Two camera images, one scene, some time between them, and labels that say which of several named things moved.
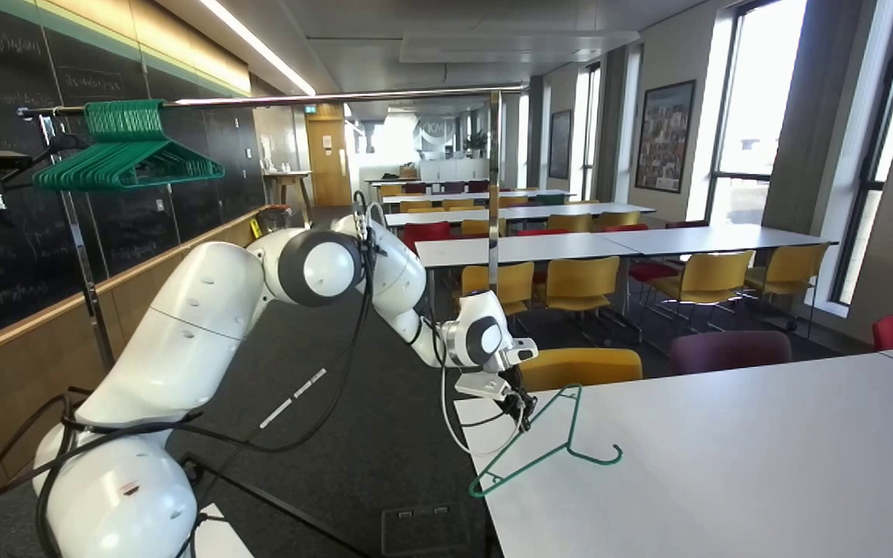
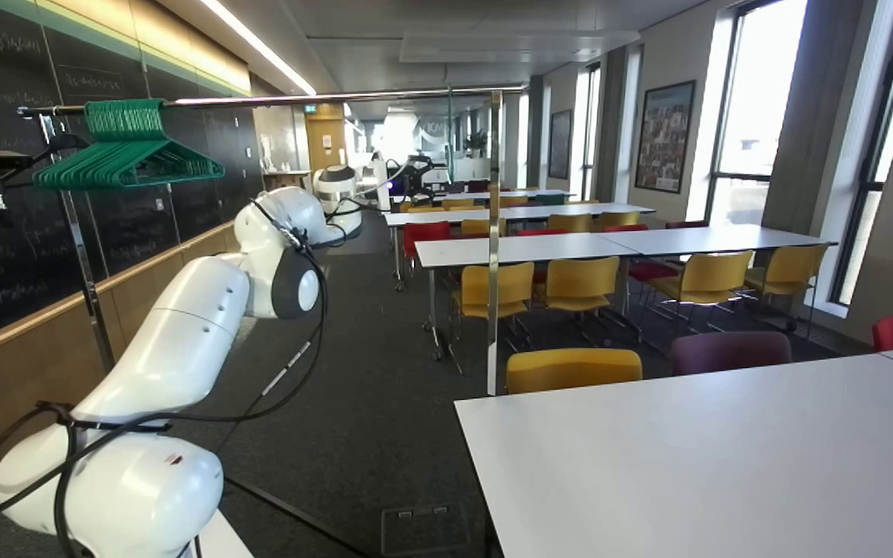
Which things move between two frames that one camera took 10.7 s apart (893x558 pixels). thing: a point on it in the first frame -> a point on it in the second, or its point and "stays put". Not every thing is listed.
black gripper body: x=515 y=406 -> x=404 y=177
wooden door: x=328 y=145 stays put
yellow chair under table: x=792 y=266 stays put
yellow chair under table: x=710 y=281 stays put
